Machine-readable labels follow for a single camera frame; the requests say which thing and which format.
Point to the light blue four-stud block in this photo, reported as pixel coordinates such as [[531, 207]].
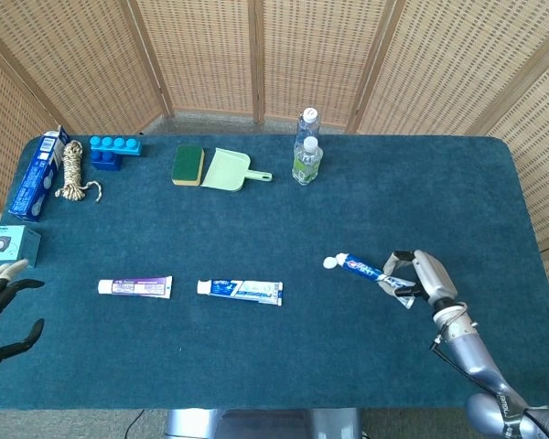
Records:
[[116, 145]]

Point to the silver robot torso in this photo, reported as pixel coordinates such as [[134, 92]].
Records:
[[265, 425]]

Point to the small teal box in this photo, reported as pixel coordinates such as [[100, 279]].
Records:
[[11, 244]]

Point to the long blue white box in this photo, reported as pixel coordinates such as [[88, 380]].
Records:
[[34, 178]]

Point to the teal table cloth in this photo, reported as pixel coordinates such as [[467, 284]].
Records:
[[302, 219]]

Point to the clear bottle purple label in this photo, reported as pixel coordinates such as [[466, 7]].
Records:
[[307, 128]]

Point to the flattened blue white toothpaste tube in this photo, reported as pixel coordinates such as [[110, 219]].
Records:
[[240, 292]]

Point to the purple white toothpaste tube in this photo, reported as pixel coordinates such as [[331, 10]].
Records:
[[137, 287]]

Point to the dark blue two-stud block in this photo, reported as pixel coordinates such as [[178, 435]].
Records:
[[105, 162]]

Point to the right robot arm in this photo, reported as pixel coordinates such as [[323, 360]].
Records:
[[476, 361]]

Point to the green yellow sponge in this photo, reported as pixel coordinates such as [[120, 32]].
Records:
[[186, 164]]

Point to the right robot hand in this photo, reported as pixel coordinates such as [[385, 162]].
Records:
[[434, 276]]

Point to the light green dustpan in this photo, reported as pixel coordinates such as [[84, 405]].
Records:
[[224, 171]]

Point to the wicker folding screen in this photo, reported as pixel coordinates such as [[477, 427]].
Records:
[[311, 55]]

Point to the Crest blue white toothpaste tube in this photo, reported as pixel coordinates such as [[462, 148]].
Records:
[[361, 270]]

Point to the clear bottle green label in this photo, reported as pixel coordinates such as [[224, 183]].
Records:
[[307, 167]]

